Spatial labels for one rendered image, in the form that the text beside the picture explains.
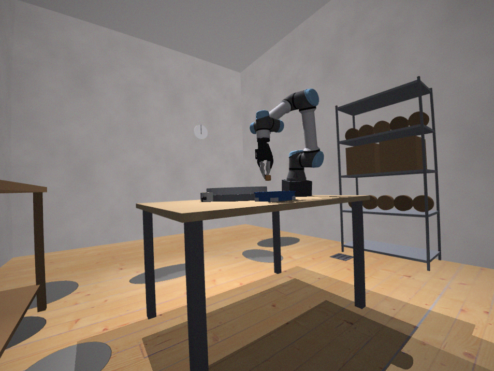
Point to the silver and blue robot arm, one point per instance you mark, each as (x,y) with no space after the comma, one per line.
(267,122)

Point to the blue open-top crate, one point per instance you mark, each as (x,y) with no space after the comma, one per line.
(274,196)

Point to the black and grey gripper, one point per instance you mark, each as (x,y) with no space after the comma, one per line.
(263,153)

